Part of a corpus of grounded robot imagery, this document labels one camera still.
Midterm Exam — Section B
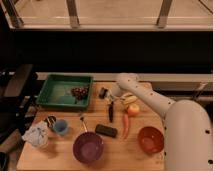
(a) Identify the black handled dish brush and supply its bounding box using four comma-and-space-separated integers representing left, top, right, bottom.
99, 87, 114, 122

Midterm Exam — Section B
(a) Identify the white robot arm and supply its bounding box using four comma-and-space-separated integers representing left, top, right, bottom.
113, 73, 213, 171

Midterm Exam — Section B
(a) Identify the green plastic tray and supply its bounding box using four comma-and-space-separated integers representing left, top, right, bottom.
37, 74, 93, 111

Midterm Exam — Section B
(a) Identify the yellow banana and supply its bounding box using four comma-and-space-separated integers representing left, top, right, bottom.
120, 93, 137, 105

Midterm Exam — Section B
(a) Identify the red yellow apple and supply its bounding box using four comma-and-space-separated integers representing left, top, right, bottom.
127, 104, 140, 116

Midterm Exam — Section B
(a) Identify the orange carrot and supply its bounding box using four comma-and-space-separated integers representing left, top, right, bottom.
123, 114, 130, 139

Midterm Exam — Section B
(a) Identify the dark grape bunch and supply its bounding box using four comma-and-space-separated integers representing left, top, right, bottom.
71, 87, 89, 100

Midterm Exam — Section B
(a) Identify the black rectangular block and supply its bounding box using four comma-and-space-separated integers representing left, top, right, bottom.
95, 124, 118, 138

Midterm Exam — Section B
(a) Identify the wooden board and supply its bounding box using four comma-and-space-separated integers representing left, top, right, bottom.
17, 82, 164, 171

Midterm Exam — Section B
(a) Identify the red bowl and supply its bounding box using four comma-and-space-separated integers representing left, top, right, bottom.
137, 126, 164, 155

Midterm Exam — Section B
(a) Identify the purple bowl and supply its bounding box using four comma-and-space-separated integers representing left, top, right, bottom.
73, 132, 104, 164

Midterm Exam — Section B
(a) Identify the small blue cup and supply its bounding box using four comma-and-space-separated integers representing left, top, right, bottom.
53, 119, 69, 136

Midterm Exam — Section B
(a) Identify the crumpled white cloth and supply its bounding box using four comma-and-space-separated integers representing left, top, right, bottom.
22, 121, 48, 148

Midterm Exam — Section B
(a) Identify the black office chair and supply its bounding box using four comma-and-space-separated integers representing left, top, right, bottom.
0, 64, 37, 144

